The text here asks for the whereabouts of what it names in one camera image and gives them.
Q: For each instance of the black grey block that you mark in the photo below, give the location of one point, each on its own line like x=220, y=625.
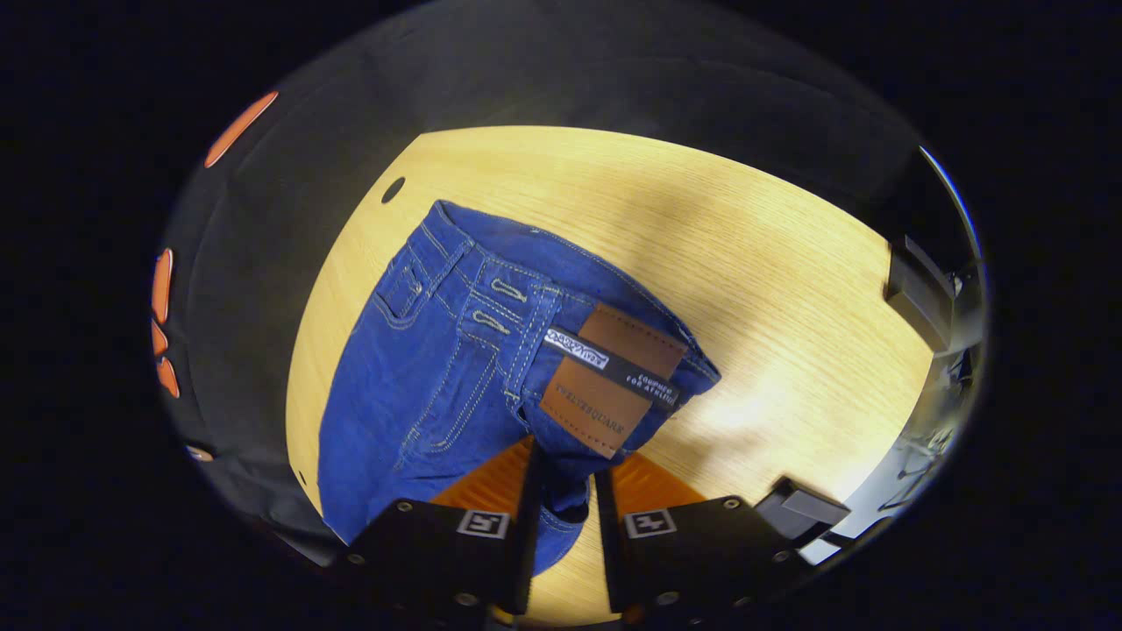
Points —
x=916, y=294

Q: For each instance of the blue denim jeans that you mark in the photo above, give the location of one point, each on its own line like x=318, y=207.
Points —
x=412, y=386

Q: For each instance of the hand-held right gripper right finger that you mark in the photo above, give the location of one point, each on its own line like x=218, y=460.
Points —
x=692, y=552

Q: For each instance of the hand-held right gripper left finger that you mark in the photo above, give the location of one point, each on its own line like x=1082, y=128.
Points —
x=438, y=552

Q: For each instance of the black backdrop cloth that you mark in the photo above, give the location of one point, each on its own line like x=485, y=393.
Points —
x=570, y=70

